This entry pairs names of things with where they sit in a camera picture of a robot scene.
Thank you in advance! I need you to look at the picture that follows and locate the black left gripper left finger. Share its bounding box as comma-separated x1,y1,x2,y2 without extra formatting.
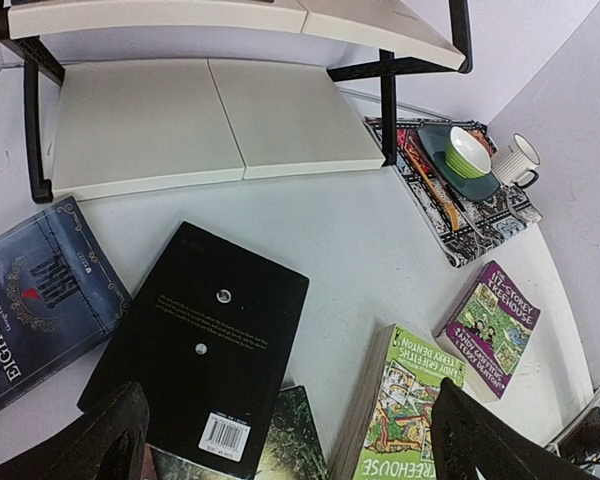
0,382,149,479

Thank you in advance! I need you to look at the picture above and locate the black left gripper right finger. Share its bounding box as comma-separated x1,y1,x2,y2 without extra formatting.
431,378,593,480

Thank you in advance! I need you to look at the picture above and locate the black Moon and Sixpence book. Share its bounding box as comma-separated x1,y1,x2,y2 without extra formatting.
78,222,309,479

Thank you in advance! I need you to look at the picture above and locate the green 65-Storey Treehouse book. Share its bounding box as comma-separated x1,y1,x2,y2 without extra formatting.
330,324,466,479

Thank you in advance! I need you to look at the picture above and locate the purple 117-Storey Treehouse book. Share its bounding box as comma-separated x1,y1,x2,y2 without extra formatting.
435,260,541,403

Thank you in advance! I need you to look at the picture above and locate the dark blue Nineteen Eighty-Four book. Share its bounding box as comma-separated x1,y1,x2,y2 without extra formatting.
0,197,131,410

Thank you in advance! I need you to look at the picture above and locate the green Alice in Wonderland book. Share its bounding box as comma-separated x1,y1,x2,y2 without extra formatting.
141,385,329,479

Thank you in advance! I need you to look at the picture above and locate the patterned fabric placemat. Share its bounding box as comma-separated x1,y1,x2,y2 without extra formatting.
395,119,542,268

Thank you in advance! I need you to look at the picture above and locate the white ribbed mug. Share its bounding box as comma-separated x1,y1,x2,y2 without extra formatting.
491,133,541,189

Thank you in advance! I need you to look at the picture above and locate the green white bowl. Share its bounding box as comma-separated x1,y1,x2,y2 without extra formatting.
445,126,491,179

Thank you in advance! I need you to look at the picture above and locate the teal plate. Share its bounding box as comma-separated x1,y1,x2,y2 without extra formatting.
417,125,500,202

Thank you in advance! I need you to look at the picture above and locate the beige three-tier shelf rack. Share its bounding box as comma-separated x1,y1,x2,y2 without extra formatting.
0,1,473,204

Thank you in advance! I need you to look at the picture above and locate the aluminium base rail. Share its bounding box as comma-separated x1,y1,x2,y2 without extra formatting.
545,385,600,475

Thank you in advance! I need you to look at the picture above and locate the yellow handled knife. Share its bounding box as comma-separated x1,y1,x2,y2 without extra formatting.
410,160,461,232

